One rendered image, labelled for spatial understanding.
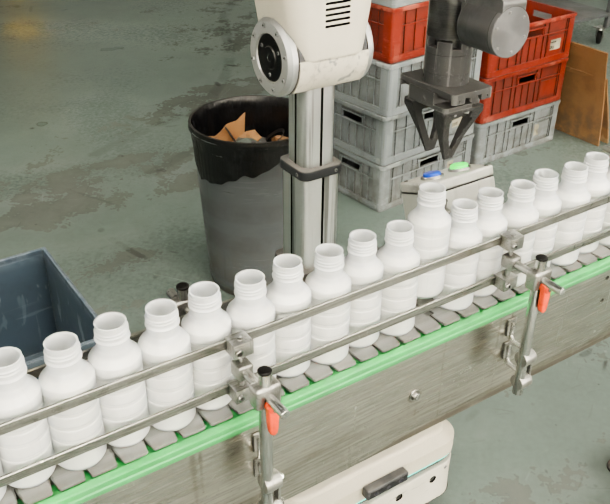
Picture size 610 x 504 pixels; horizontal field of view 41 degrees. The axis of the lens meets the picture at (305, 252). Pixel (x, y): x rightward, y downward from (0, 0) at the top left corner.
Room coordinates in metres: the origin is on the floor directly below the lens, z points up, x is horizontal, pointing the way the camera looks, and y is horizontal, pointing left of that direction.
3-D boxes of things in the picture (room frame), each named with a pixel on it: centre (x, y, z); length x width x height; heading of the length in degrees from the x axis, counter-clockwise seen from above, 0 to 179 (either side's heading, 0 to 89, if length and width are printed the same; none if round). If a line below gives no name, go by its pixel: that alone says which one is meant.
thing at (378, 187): (3.51, -0.43, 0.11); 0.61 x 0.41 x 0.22; 130
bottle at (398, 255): (0.95, -0.13, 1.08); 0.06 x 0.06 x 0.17
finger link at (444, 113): (0.97, -0.17, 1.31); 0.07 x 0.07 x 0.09; 34
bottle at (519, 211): (1.08, -0.32, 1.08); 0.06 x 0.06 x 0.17
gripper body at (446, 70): (0.98, -0.17, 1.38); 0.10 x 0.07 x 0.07; 34
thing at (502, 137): (3.98, -0.95, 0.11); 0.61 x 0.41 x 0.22; 127
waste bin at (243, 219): (2.66, 0.18, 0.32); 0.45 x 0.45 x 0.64
